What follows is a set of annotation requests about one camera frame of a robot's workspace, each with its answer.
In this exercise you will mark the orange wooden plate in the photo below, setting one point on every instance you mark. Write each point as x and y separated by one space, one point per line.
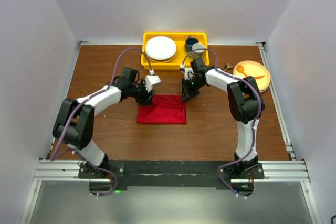
253 68

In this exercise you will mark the brass spoon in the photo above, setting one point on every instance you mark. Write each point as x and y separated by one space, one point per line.
227 66

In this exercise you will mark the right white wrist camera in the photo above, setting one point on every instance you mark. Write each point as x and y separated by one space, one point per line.
187 72

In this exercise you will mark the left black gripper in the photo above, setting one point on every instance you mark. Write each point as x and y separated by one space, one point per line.
147 99

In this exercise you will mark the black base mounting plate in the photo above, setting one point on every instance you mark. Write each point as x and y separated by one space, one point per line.
222 182

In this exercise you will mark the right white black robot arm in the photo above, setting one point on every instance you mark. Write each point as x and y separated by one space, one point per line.
245 105

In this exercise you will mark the orange wooden spoon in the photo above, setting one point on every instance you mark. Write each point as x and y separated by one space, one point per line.
241 70

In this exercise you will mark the aluminium frame rail front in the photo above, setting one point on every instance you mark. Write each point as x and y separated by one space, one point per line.
266 171

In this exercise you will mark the aluminium frame rail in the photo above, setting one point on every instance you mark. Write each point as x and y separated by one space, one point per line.
285 135
266 171

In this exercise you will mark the grey white mug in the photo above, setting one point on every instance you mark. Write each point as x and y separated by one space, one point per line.
197 50

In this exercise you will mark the aluminium frame rail right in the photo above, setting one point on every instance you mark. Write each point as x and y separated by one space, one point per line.
285 135

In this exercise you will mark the red cloth napkin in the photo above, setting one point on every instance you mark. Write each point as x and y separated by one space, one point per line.
166 109

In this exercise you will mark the yellow plastic bin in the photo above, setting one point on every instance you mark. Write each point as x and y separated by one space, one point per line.
181 54

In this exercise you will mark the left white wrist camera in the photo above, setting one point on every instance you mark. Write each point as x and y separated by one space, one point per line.
151 81

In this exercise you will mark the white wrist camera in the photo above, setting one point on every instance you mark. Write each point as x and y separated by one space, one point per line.
187 72
151 81

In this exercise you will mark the dark blue mug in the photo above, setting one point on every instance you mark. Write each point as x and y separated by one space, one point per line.
188 45

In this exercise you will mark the wooden plate under white plate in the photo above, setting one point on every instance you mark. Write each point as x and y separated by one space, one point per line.
162 60

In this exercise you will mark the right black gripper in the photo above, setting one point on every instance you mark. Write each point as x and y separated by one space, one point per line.
187 93

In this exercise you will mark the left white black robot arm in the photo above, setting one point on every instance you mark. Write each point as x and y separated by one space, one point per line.
75 120

